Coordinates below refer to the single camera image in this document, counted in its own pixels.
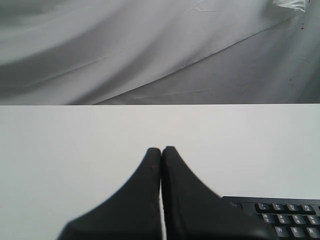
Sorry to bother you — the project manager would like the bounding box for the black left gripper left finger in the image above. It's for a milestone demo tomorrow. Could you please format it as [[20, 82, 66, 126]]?
[[58, 148, 163, 240]]

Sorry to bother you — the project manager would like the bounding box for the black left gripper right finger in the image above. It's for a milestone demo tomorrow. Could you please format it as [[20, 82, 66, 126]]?
[[161, 146, 278, 240]]

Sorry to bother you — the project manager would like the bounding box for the black acer keyboard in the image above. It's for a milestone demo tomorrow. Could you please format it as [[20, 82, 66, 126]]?
[[222, 196, 320, 240]]

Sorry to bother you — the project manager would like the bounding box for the grey backdrop cloth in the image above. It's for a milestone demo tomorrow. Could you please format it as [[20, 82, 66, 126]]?
[[0, 0, 320, 105]]

